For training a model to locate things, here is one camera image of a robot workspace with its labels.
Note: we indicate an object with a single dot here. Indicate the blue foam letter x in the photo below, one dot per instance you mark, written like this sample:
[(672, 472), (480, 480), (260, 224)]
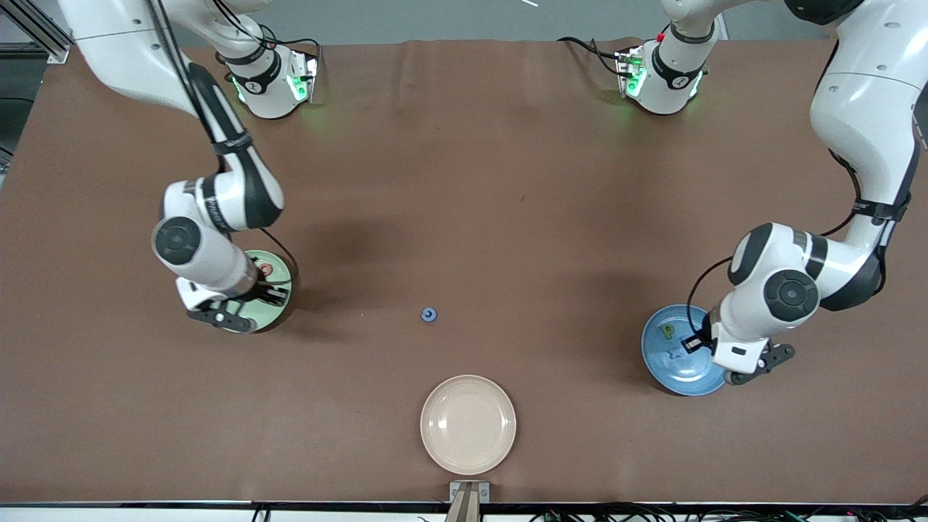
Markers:
[(678, 354)]

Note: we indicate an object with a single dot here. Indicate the brown table cover mat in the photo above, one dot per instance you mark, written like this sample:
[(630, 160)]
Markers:
[(145, 435)]

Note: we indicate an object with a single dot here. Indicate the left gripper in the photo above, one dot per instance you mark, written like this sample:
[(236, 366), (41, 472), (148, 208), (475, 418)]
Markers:
[(697, 342)]

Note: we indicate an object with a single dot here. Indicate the beige plate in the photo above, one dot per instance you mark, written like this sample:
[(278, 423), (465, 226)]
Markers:
[(467, 424)]

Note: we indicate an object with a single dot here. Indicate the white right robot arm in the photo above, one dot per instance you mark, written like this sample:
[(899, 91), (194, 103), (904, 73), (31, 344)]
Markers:
[(116, 29)]

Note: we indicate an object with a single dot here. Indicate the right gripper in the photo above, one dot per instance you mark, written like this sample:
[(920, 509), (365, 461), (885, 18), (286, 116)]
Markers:
[(265, 292)]

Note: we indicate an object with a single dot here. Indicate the blue foam letter G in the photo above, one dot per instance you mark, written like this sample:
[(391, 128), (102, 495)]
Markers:
[(425, 315)]

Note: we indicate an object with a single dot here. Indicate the pink foam letter Q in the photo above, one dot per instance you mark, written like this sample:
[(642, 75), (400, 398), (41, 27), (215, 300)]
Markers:
[(261, 271)]

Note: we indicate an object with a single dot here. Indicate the light green plate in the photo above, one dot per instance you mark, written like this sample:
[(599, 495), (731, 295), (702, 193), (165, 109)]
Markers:
[(283, 313)]

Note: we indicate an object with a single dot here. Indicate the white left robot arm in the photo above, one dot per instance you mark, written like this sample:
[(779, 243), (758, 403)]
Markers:
[(870, 109)]

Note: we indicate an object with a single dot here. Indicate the silver aluminium frame profile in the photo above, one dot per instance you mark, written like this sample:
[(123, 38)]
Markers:
[(36, 36)]

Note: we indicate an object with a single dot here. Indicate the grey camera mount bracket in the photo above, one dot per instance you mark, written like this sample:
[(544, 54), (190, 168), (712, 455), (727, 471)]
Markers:
[(469, 500)]

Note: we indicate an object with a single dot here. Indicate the blue plate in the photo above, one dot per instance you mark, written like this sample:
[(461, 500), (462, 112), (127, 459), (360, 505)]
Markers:
[(667, 371)]

